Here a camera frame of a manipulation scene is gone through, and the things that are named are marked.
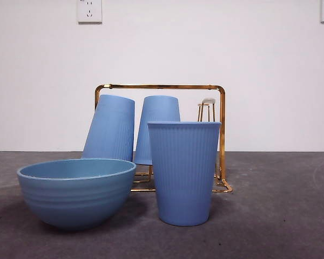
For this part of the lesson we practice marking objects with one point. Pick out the blue ribbed plastic cup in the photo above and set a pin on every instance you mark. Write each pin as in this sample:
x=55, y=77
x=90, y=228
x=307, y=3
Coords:
x=158, y=110
x=183, y=172
x=110, y=126

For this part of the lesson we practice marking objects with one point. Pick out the blue ribbed bowl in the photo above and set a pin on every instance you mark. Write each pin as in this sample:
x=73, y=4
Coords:
x=75, y=199

